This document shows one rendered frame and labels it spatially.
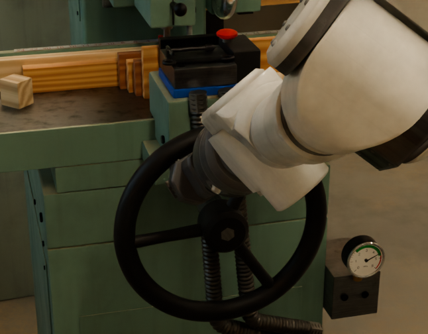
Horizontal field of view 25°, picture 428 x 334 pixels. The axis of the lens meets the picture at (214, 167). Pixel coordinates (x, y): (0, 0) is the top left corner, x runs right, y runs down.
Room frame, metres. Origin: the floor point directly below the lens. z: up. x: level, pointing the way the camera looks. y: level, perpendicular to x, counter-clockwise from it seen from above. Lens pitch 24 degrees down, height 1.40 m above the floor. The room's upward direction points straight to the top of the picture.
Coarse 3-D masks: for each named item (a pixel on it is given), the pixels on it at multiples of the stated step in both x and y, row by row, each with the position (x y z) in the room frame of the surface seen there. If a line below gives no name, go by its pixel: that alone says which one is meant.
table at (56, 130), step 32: (0, 96) 1.38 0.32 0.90; (64, 96) 1.38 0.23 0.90; (96, 96) 1.38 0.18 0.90; (128, 96) 1.38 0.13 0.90; (0, 128) 1.25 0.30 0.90; (32, 128) 1.25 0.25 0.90; (64, 128) 1.26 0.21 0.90; (96, 128) 1.27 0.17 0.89; (128, 128) 1.28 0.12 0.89; (0, 160) 1.23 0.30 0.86; (32, 160) 1.24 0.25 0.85; (64, 160) 1.25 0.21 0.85; (96, 160) 1.26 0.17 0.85
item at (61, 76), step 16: (32, 64) 1.42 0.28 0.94; (48, 64) 1.42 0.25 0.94; (64, 64) 1.42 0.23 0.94; (80, 64) 1.42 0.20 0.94; (96, 64) 1.42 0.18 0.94; (112, 64) 1.43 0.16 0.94; (32, 80) 1.40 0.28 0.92; (48, 80) 1.40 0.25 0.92; (64, 80) 1.41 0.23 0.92; (80, 80) 1.42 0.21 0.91; (96, 80) 1.42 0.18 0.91; (112, 80) 1.43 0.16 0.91
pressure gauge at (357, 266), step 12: (360, 240) 1.31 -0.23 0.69; (372, 240) 1.32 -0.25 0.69; (348, 252) 1.30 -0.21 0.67; (360, 252) 1.30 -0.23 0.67; (372, 252) 1.31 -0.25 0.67; (384, 252) 1.31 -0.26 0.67; (348, 264) 1.29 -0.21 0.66; (360, 264) 1.30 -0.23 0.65; (372, 264) 1.31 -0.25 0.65; (360, 276) 1.30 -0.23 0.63
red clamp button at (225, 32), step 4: (224, 28) 1.32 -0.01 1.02; (228, 28) 1.32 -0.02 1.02; (220, 32) 1.30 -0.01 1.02; (224, 32) 1.30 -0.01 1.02; (228, 32) 1.30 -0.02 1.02; (232, 32) 1.30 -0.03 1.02; (236, 32) 1.30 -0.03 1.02; (220, 36) 1.30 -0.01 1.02; (224, 36) 1.29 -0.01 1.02; (228, 36) 1.29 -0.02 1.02; (232, 36) 1.29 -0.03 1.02
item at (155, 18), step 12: (144, 0) 1.44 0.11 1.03; (156, 0) 1.41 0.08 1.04; (168, 0) 1.41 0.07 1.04; (180, 0) 1.41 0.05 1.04; (192, 0) 1.42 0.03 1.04; (144, 12) 1.44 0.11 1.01; (156, 12) 1.41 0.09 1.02; (168, 12) 1.41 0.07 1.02; (192, 12) 1.42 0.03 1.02; (156, 24) 1.40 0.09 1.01; (168, 24) 1.41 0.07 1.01; (180, 24) 1.41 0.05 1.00; (192, 24) 1.42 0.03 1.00
